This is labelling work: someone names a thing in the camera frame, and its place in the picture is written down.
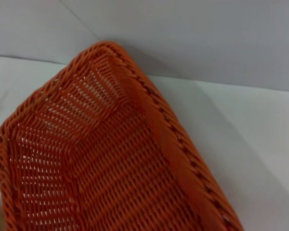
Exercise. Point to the orange woven plastic basket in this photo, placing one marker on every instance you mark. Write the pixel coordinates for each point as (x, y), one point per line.
(115, 168)

